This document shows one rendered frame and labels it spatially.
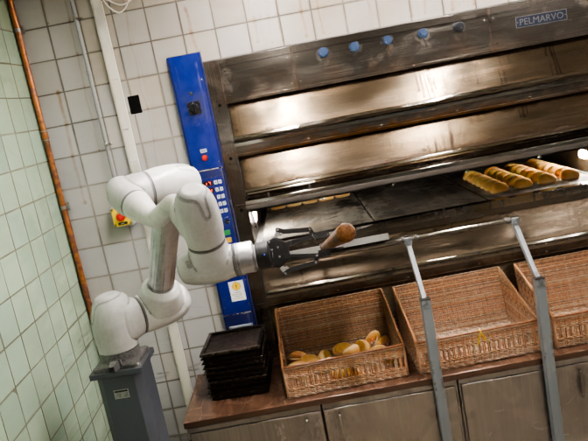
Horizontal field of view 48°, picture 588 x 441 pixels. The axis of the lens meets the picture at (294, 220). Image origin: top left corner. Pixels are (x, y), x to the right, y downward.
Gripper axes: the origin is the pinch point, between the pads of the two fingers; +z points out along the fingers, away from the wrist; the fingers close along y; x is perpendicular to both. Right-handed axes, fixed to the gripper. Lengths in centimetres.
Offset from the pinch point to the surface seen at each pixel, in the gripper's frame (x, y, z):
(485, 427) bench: -120, 91, 57
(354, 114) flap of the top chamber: -134, -60, 28
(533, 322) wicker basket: -115, 49, 85
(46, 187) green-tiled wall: -131, -51, -122
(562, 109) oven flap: -143, -45, 128
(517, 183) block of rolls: -165, -15, 107
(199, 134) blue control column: -135, -64, -47
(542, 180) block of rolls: -166, -14, 120
